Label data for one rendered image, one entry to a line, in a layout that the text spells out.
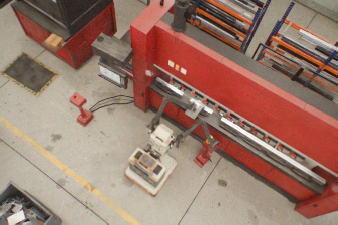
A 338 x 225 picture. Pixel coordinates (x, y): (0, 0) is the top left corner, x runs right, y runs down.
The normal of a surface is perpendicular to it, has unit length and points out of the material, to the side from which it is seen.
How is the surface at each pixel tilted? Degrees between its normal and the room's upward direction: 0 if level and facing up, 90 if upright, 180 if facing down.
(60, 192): 0
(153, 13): 0
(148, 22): 0
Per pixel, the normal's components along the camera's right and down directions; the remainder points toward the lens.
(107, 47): 0.07, -0.46
